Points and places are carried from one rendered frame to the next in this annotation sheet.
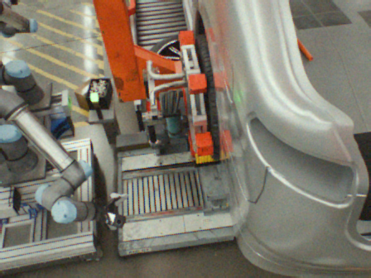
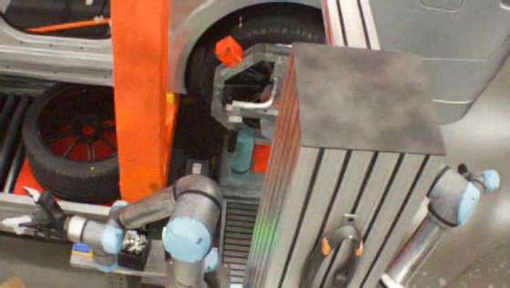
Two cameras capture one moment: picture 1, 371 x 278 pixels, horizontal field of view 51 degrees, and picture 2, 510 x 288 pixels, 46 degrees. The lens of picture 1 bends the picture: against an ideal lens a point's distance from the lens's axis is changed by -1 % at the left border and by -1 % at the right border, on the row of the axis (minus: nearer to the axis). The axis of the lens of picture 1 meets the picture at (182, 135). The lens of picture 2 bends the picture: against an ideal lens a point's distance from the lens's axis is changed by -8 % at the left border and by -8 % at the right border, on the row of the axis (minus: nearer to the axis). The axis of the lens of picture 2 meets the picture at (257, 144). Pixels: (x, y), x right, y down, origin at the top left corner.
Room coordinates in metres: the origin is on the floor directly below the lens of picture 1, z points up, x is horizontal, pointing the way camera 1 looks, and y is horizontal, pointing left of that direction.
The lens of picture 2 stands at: (1.69, 1.86, 2.78)
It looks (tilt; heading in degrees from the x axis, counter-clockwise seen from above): 49 degrees down; 267
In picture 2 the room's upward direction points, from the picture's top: 10 degrees clockwise
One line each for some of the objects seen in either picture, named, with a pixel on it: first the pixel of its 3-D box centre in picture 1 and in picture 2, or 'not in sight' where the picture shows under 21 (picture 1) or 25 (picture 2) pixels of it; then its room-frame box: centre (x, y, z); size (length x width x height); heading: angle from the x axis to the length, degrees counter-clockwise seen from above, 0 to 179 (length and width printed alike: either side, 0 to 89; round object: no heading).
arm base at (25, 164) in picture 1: (18, 156); not in sight; (1.25, 0.79, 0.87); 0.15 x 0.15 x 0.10
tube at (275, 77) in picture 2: (165, 64); (257, 85); (1.63, 0.05, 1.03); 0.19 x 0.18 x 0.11; 92
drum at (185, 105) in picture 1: (180, 102); (277, 110); (1.53, -0.01, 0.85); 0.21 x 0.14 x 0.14; 92
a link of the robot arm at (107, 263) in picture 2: (8, 26); (107, 249); (2.03, 0.91, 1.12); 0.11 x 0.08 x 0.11; 81
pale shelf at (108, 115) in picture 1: (102, 100); (122, 254); (2.09, 0.53, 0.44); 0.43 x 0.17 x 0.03; 2
